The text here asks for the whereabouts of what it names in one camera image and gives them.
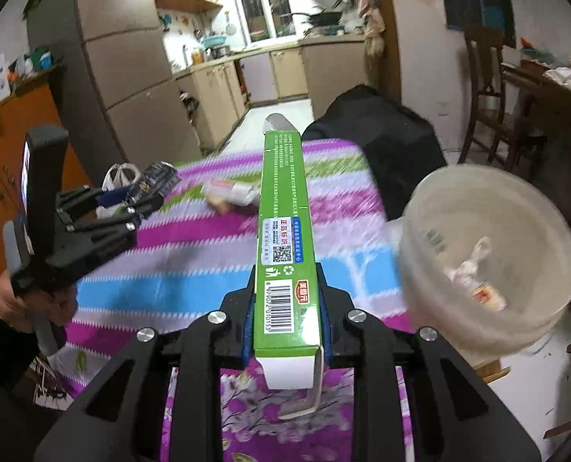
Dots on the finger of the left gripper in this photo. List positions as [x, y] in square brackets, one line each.
[127, 214]
[79, 205]

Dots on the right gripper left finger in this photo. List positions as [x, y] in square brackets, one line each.
[234, 348]

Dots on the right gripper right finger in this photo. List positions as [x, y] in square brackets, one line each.
[340, 345]

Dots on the black snack packet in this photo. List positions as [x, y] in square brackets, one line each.
[157, 180]

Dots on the green cardboard box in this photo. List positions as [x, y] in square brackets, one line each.
[287, 335]

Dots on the white toothpaste tube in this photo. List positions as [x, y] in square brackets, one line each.
[224, 195]

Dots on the beige kitchen cabinets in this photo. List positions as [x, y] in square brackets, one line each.
[319, 69]

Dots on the translucent plastic trash bucket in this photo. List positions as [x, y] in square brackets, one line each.
[449, 211]

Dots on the white plastic bag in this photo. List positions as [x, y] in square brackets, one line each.
[116, 184]

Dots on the colourful striped tablecloth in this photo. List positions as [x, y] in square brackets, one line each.
[188, 257]

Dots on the orange wooden cabinet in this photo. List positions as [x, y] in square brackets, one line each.
[17, 115]

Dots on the black cloth covered object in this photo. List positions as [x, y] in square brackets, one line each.
[401, 148]

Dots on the beige refrigerator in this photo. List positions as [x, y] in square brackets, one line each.
[115, 92]

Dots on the wooden chair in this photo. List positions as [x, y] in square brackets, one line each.
[499, 134]

